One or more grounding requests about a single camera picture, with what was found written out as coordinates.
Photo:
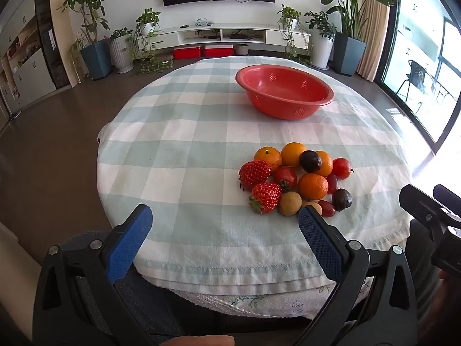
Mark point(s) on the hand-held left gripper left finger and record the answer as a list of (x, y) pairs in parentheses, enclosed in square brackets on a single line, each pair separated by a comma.
[(129, 247)]

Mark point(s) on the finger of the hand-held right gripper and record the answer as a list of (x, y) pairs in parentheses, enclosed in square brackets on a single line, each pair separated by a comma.
[(419, 205), (448, 196)]

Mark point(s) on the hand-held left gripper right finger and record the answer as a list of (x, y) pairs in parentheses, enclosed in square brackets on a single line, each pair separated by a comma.
[(320, 247)]

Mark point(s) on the tan longan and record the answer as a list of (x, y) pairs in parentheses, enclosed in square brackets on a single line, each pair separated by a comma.
[(314, 206), (290, 203)]

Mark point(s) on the dark purple passion fruit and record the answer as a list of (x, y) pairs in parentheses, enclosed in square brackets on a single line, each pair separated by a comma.
[(341, 199), (310, 161)]

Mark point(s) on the small orange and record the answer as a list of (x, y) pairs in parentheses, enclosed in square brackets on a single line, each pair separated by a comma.
[(312, 186), (327, 165), (267, 158), (292, 153)]

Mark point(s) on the red strawberry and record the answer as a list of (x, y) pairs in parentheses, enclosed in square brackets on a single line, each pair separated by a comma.
[(255, 174), (266, 197)]

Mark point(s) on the red plastic colander bowl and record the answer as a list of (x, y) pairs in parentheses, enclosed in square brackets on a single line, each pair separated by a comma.
[(284, 92)]

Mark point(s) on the person's left hand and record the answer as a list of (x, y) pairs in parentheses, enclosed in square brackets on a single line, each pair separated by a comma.
[(201, 341)]

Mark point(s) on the white floral cloth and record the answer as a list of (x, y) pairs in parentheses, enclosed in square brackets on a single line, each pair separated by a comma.
[(252, 301)]

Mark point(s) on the green white checkered tablecloth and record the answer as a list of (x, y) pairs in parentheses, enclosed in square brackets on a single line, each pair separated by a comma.
[(187, 151)]

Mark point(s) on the black balcony chair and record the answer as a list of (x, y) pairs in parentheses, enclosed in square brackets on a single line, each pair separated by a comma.
[(414, 75)]

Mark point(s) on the black-framed sliding glass door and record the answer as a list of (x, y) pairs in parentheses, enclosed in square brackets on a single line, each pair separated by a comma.
[(390, 43)]

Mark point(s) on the large-leaf plant in grey-blue pot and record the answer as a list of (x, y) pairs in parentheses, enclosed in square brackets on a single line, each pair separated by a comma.
[(348, 54)]

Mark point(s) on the bushy plant in tall white pot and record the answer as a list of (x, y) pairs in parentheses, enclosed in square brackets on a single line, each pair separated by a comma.
[(321, 48)]

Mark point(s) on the beige curtain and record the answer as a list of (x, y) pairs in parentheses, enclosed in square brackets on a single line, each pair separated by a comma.
[(374, 25)]

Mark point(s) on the white balcony cabinet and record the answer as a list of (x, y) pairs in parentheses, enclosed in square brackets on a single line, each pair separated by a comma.
[(421, 10)]

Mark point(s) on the potted tree in blue pot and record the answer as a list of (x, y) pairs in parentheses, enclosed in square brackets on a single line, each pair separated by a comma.
[(96, 59)]

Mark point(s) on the plant in white ribbed pot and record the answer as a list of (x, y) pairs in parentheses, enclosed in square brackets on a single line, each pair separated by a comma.
[(121, 54)]

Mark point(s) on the built-in storage cabinet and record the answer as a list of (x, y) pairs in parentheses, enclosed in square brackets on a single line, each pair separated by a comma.
[(32, 75)]

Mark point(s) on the white television cabinet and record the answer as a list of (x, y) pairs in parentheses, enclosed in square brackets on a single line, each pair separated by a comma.
[(165, 38)]

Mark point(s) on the small grey pot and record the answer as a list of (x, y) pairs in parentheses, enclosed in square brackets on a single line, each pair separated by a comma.
[(241, 49)]

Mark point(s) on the trailing pothos in white pot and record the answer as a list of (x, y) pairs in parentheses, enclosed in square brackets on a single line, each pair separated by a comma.
[(290, 16), (147, 27)]

